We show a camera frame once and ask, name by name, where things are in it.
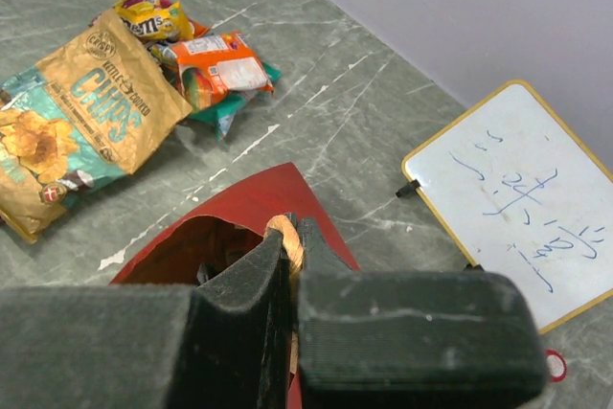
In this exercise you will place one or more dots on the red paper bag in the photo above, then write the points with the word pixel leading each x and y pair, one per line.
pixel 268 198

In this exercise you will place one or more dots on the orange skittles packet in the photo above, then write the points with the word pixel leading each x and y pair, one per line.
pixel 204 51

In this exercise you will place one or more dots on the yellow m&m's packet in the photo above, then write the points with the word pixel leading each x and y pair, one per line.
pixel 155 20

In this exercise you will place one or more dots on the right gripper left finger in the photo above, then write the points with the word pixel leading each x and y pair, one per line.
pixel 110 346

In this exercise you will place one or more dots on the teal snack packet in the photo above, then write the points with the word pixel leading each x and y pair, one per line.
pixel 234 107

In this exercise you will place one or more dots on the brown snack packet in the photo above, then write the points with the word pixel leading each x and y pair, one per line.
pixel 87 114

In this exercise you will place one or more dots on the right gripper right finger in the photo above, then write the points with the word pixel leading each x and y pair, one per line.
pixel 411 339

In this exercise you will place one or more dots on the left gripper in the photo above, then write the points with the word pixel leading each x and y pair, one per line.
pixel 207 271

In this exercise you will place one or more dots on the small whiteboard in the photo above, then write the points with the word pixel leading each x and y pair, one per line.
pixel 521 195

